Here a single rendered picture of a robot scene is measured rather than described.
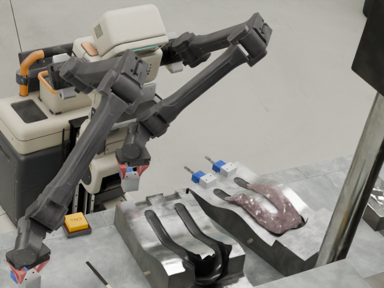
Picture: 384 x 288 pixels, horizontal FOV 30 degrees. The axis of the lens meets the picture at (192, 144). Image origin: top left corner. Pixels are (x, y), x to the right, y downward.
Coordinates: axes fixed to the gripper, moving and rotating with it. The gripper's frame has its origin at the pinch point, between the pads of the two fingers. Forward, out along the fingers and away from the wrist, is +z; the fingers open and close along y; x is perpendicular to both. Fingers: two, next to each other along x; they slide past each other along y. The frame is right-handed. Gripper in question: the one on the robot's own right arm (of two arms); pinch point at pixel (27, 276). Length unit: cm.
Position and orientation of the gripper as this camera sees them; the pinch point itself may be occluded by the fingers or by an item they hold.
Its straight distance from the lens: 201.4
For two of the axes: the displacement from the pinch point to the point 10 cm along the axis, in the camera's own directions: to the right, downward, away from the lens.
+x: -7.1, -5.0, 4.9
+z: -1.6, 8.0, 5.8
